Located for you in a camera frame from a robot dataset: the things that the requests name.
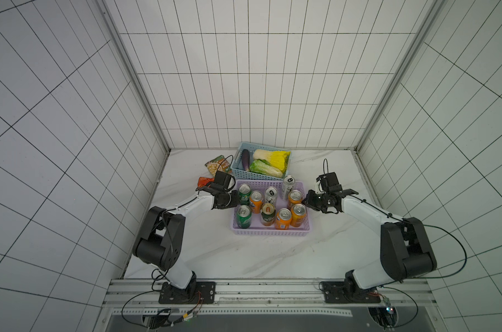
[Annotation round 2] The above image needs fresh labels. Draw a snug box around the green soda can front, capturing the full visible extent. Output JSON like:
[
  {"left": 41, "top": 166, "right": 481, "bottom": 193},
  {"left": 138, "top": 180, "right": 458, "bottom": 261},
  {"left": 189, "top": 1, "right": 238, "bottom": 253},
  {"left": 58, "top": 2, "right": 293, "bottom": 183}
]
[{"left": 236, "top": 205, "right": 252, "bottom": 229}]

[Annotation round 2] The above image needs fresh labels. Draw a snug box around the yellow napa cabbage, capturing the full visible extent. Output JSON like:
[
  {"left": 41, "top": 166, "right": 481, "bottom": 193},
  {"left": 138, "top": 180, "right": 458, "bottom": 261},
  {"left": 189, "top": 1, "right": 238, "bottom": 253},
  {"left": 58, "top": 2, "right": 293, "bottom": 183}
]
[{"left": 253, "top": 149, "right": 291, "bottom": 173}]

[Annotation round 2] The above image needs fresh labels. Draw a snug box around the green soda can back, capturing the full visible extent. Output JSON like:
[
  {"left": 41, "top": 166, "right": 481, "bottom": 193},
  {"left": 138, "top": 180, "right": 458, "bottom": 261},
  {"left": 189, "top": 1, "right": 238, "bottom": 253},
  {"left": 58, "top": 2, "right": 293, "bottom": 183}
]
[{"left": 238, "top": 183, "right": 252, "bottom": 206}]

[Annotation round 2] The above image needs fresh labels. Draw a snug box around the white monster can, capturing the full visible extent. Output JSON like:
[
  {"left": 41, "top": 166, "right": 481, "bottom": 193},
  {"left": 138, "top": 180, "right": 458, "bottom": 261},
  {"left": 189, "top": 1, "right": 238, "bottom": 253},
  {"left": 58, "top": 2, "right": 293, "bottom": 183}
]
[
  {"left": 265, "top": 186, "right": 278, "bottom": 206},
  {"left": 281, "top": 175, "right": 295, "bottom": 201}
]

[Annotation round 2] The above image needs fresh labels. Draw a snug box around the purple plastic basket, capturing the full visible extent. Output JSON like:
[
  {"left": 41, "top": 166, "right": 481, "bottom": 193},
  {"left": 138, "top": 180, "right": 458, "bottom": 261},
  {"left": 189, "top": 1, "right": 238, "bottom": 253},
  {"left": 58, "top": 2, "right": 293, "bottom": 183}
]
[{"left": 231, "top": 179, "right": 313, "bottom": 237}]

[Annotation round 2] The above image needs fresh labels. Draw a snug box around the green soda can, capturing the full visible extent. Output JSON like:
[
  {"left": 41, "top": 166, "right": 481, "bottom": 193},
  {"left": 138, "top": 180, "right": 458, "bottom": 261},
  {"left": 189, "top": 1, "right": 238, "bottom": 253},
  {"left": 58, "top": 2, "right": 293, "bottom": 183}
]
[
  {"left": 236, "top": 205, "right": 252, "bottom": 229},
  {"left": 238, "top": 183, "right": 252, "bottom": 206}
]

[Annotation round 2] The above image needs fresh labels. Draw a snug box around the white Monster can back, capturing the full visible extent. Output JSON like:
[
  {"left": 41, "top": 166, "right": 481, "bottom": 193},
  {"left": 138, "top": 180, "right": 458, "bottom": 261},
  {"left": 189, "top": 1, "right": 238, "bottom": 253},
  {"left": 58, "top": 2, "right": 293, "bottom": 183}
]
[{"left": 281, "top": 175, "right": 295, "bottom": 201}]

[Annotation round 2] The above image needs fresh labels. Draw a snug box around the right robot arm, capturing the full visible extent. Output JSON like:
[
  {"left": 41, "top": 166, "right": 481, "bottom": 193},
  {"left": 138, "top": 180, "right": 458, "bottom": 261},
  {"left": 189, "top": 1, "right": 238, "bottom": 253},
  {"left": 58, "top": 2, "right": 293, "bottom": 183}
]
[{"left": 303, "top": 190, "right": 437, "bottom": 293}]

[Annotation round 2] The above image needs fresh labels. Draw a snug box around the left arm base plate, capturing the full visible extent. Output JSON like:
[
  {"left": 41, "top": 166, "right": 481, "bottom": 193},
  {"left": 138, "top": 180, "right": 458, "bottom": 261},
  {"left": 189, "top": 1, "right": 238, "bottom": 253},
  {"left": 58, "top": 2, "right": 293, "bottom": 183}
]
[{"left": 158, "top": 281, "right": 216, "bottom": 304}]

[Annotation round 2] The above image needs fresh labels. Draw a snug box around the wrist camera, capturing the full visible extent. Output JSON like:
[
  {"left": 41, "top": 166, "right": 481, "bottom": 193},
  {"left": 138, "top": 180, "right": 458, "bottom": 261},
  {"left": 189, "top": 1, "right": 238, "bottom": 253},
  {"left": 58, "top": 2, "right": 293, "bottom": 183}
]
[
  {"left": 315, "top": 172, "right": 343, "bottom": 194},
  {"left": 212, "top": 171, "right": 236, "bottom": 192}
]

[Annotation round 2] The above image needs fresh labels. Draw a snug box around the red snack packet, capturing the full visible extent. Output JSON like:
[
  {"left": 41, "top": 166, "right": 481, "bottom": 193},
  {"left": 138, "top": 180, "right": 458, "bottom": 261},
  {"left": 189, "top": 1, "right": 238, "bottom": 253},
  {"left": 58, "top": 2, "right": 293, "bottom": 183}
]
[{"left": 197, "top": 177, "right": 214, "bottom": 188}]

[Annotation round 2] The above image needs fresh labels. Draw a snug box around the purple eggplant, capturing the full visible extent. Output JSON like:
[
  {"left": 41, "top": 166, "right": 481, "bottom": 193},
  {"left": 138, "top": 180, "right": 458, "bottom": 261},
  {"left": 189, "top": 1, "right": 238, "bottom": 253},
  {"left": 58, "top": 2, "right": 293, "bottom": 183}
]
[{"left": 241, "top": 149, "right": 250, "bottom": 172}]

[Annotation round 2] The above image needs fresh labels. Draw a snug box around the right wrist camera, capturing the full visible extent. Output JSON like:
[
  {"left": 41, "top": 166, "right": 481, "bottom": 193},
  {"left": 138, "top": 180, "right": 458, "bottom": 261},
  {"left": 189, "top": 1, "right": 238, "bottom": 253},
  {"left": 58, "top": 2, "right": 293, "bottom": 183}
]
[{"left": 315, "top": 172, "right": 343, "bottom": 194}]

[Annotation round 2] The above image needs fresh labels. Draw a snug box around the orange can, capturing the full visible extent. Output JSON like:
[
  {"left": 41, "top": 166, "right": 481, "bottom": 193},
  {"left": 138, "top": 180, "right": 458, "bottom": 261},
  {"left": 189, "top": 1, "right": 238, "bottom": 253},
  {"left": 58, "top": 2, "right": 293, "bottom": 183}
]
[
  {"left": 274, "top": 208, "right": 292, "bottom": 230},
  {"left": 249, "top": 190, "right": 263, "bottom": 214},
  {"left": 290, "top": 203, "right": 307, "bottom": 228},
  {"left": 288, "top": 190, "right": 303, "bottom": 209}
]

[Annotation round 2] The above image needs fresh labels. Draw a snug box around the green can gold lid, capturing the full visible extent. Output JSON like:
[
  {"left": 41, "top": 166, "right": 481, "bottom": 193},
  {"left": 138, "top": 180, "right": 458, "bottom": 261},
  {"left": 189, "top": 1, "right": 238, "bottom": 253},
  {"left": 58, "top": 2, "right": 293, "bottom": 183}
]
[{"left": 261, "top": 203, "right": 276, "bottom": 227}]

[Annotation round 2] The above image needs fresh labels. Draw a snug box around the aluminium mounting rail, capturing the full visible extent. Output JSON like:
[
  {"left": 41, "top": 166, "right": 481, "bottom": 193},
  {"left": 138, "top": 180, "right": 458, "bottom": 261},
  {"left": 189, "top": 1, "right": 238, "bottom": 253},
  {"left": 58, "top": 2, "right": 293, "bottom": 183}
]
[{"left": 103, "top": 279, "right": 439, "bottom": 321}]

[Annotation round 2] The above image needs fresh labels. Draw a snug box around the green lettuce head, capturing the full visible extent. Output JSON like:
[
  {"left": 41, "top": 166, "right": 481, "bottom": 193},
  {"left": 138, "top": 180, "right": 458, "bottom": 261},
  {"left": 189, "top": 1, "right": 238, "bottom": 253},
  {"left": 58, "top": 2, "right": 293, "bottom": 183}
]
[{"left": 249, "top": 159, "right": 284, "bottom": 178}]

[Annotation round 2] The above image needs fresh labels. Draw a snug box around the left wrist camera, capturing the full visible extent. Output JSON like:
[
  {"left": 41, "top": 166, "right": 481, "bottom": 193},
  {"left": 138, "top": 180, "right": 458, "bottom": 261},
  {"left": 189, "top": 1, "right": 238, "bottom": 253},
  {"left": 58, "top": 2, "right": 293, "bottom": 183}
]
[{"left": 212, "top": 171, "right": 236, "bottom": 192}]

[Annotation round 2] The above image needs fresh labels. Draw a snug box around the green snack packet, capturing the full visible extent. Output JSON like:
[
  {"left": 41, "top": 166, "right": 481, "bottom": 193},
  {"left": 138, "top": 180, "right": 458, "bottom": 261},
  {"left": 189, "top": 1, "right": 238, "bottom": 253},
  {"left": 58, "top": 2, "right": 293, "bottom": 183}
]
[{"left": 205, "top": 155, "right": 231, "bottom": 177}]

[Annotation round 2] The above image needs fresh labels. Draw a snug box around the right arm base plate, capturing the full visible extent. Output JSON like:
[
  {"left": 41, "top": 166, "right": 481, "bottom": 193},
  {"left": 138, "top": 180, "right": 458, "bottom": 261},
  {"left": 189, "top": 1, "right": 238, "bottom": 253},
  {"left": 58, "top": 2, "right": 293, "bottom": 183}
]
[{"left": 319, "top": 281, "right": 380, "bottom": 304}]

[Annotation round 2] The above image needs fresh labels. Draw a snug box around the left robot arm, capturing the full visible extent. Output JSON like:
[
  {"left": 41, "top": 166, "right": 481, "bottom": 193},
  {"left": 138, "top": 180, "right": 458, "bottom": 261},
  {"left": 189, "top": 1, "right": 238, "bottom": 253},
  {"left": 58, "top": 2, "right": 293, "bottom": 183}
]
[{"left": 132, "top": 188, "right": 240, "bottom": 293}]

